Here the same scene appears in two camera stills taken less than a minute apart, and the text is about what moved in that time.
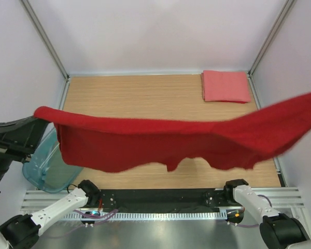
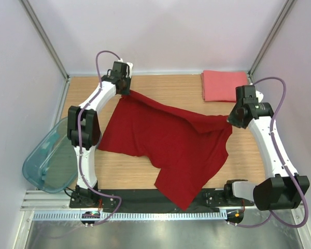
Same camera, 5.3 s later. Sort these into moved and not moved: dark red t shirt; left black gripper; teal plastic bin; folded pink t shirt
Moved: left black gripper; dark red t shirt
Not moved: folded pink t shirt; teal plastic bin
